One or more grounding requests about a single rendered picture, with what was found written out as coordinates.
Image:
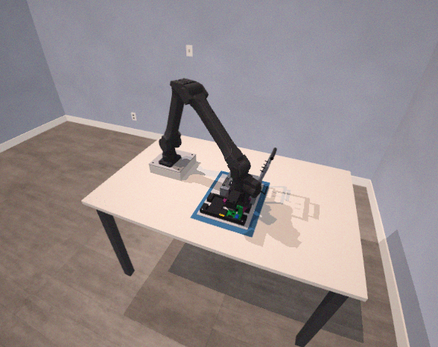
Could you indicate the green circuit board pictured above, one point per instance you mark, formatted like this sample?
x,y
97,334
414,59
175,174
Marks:
x,y
237,213

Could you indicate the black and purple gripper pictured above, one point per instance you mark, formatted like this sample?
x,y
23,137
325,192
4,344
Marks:
x,y
245,203

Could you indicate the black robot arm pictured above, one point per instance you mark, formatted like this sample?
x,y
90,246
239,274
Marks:
x,y
171,139

